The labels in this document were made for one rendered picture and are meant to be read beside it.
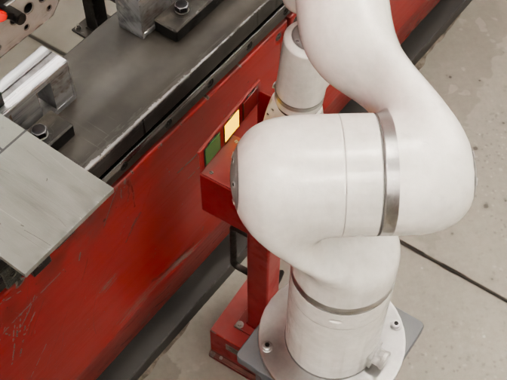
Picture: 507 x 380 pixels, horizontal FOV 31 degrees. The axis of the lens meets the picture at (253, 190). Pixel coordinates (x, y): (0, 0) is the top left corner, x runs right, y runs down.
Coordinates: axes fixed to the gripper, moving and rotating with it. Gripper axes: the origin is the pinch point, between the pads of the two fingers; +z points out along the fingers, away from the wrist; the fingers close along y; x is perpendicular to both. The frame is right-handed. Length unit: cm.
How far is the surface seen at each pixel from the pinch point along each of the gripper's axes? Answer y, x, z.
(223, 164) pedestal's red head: -7.1, -11.3, -3.4
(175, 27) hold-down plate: -26.9, 2.2, -14.3
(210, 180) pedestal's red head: -7.5, -15.1, -2.7
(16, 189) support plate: -23, -44, -24
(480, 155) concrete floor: 27, 78, 72
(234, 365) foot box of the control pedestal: 2, -14, 73
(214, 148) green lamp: -9.5, -10.9, -6.2
